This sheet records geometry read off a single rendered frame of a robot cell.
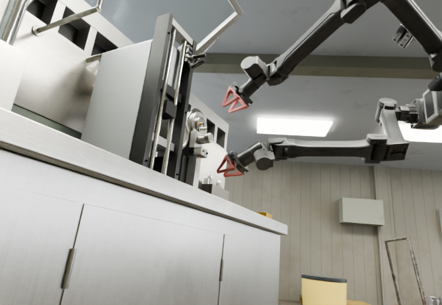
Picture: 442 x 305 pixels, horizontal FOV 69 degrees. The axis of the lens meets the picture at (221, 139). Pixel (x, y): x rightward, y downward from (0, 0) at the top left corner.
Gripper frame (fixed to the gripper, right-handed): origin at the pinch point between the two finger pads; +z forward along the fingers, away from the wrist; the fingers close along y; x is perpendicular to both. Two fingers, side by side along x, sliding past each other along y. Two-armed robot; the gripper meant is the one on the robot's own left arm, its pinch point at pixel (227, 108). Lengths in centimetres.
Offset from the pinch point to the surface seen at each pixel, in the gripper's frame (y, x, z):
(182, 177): -5.8, -14.0, 28.8
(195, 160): -4.2, -11.3, 21.8
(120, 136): -34.2, -5.5, 28.8
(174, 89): -32.0, -4.7, 6.5
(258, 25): 151, 162, -66
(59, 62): -43, 33, 33
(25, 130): -82, -42, 15
